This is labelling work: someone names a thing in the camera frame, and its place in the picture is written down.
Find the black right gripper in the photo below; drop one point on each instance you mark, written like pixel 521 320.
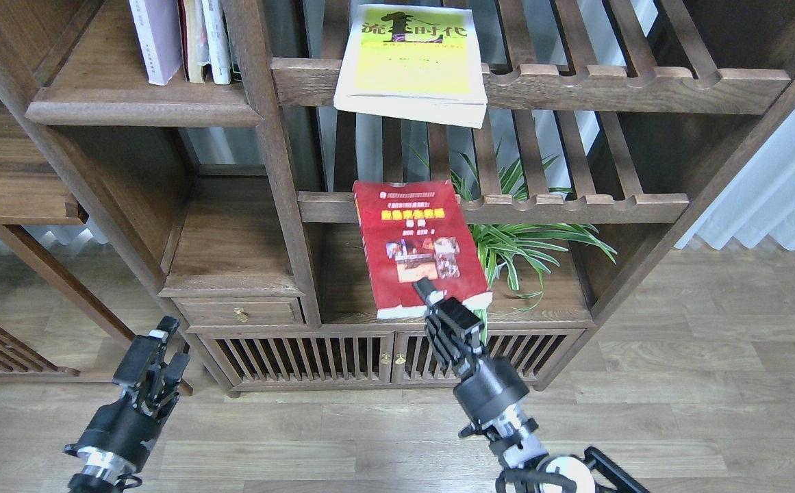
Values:
pixel 487 385

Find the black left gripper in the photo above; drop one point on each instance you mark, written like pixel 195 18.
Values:
pixel 121 436

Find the red cover book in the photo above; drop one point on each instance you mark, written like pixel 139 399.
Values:
pixel 416 230

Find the white lavender cover book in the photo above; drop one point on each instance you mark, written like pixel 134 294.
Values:
pixel 158 31

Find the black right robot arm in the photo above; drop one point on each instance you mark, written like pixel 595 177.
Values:
pixel 530 467

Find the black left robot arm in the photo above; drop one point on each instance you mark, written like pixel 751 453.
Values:
pixel 86 483

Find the green spider plant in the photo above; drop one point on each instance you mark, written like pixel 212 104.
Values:
pixel 501 246

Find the brass drawer knob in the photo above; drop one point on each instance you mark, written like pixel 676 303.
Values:
pixel 240 315

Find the dark wooden bookshelf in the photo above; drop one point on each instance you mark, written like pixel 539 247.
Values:
pixel 231 196

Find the yellow green cover book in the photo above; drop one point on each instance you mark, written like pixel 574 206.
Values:
pixel 416 63

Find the upright dark green book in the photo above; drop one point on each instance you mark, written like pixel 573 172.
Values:
pixel 236 74

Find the upright beige book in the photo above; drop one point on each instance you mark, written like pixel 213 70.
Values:
pixel 195 50

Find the upright white book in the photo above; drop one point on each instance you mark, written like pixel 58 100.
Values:
pixel 218 43

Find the white pleated curtain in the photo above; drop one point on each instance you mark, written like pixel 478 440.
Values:
pixel 758 204

